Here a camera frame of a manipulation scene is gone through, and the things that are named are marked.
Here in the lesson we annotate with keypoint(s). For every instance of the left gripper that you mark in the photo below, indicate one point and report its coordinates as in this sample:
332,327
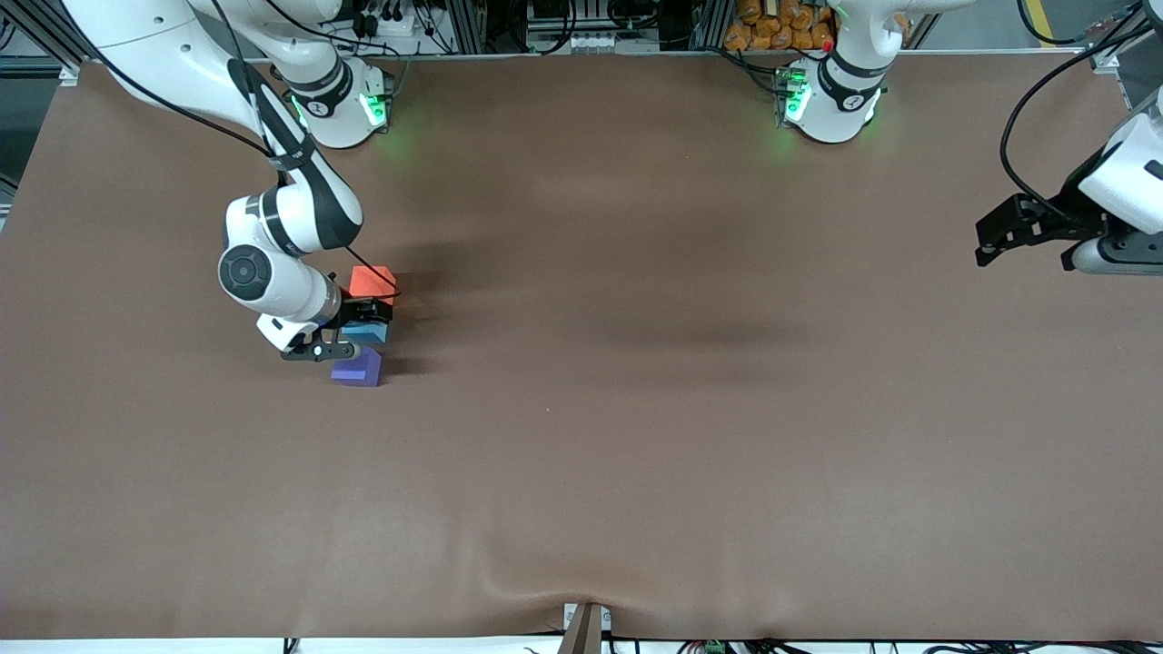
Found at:
1064,214

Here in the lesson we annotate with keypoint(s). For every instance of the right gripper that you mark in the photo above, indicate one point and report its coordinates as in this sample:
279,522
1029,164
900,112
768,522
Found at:
355,312

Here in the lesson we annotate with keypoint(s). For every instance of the blue foam block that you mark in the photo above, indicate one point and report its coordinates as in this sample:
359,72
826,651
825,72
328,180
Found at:
368,333

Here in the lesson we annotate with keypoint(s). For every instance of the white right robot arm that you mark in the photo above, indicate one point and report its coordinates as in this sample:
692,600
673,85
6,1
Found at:
245,271

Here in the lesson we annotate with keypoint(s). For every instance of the orange foam block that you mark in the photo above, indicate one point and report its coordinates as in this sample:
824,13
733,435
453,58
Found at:
371,282

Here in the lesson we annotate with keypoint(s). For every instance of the purple foam block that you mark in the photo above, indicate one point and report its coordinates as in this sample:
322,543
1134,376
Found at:
359,371

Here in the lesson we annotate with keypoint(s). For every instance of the white terminal block row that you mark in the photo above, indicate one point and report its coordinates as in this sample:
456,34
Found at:
581,43

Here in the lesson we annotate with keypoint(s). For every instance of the white power strip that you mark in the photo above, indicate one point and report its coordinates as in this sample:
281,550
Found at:
418,27

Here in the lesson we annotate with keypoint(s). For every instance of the brown table cover mat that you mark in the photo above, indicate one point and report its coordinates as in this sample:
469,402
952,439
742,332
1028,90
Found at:
636,454

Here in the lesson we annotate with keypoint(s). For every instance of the orange bagged items pile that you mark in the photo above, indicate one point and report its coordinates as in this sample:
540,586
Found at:
781,27

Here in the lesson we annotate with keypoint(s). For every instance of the aluminium frame profile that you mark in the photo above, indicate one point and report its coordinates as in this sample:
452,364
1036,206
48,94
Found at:
41,27
1127,32

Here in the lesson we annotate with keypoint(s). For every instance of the aluminium frame post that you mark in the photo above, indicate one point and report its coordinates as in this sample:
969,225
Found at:
709,23
468,27

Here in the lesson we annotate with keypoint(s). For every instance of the grey mounting bracket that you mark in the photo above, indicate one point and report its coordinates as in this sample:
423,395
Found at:
586,631

